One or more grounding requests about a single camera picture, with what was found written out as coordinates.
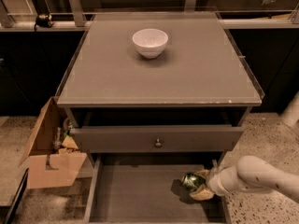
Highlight top grey drawer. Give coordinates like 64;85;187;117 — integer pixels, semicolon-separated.
71;125;243;153

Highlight round brass drawer knob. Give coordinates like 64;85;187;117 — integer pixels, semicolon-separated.
154;139;163;148

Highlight black flat panel edge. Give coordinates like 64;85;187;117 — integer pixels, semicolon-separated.
3;169;29;224

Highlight snack items in box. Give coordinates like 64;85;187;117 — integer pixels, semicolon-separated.
52;119;78;154

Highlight green soda can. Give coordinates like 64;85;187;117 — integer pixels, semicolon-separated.
181;173;206;191

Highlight open middle grey drawer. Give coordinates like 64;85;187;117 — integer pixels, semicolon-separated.
84;154;231;224

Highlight small black gold object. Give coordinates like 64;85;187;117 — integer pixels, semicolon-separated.
35;14;53;28

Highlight metal railing shelf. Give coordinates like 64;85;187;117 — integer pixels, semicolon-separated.
0;0;299;30

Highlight white ceramic bowl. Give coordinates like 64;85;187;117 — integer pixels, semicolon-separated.
132;29;168;59

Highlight brown cardboard box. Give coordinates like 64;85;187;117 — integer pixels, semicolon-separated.
20;96;87;189

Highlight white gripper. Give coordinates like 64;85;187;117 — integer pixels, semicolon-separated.
190;168;234;201

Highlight grey drawer cabinet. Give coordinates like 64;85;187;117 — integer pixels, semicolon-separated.
55;11;265;224

